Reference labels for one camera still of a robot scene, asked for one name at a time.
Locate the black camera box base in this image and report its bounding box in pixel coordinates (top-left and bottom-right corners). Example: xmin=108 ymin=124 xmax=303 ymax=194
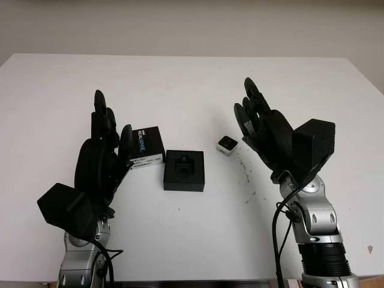
xmin=163 ymin=149 xmax=205 ymax=193

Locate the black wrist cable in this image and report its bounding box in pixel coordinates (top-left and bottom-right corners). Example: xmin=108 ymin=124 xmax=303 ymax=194
xmin=89 ymin=236 xmax=124 ymax=288
xmin=271 ymin=179 xmax=301 ymax=288

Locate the black RealSense box lid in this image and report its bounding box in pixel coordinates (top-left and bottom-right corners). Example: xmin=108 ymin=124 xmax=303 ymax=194
xmin=127 ymin=126 xmax=166 ymax=173

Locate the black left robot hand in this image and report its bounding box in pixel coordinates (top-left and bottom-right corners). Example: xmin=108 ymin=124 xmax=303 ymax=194
xmin=73 ymin=89 xmax=134 ymax=211

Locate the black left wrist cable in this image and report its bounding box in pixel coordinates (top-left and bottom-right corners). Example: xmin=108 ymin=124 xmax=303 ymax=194
xmin=89 ymin=236 xmax=124 ymax=288

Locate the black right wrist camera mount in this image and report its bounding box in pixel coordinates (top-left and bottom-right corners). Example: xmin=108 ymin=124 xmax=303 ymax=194
xmin=292 ymin=118 xmax=336 ymax=184

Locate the small silver square camera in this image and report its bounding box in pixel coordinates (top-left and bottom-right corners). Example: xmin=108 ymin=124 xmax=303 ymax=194
xmin=215 ymin=135 xmax=236 ymax=157

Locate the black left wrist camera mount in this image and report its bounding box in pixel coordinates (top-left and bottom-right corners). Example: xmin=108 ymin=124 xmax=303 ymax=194
xmin=37 ymin=182 xmax=94 ymax=241

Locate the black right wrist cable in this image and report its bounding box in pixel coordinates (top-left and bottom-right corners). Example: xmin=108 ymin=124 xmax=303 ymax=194
xmin=271 ymin=179 xmax=301 ymax=288

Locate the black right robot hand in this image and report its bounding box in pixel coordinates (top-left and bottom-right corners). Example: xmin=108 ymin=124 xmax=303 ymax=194
xmin=233 ymin=77 xmax=301 ymax=181

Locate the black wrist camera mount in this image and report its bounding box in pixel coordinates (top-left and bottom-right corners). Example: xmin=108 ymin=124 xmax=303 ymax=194
xmin=292 ymin=118 xmax=336 ymax=184
xmin=37 ymin=182 xmax=94 ymax=241

